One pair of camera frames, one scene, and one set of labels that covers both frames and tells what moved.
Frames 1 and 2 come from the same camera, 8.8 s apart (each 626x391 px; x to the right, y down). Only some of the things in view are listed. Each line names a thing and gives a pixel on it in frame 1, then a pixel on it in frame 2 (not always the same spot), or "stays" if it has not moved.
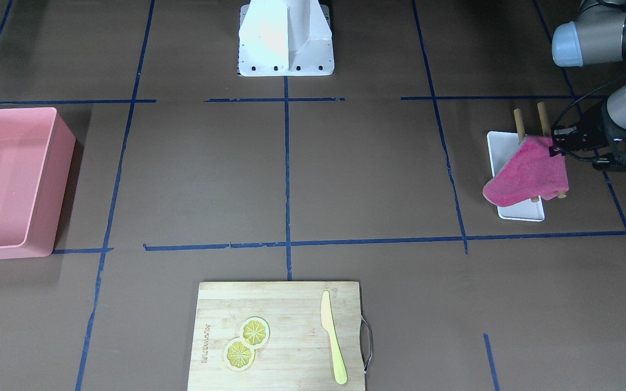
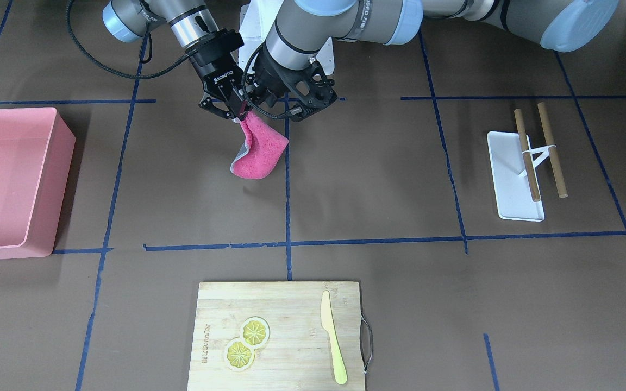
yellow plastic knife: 327,323 stays
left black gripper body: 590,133 → 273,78
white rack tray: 501,145 stays
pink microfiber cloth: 531,173 → 265,145
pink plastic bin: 18,162 stays
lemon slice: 255,332 stays
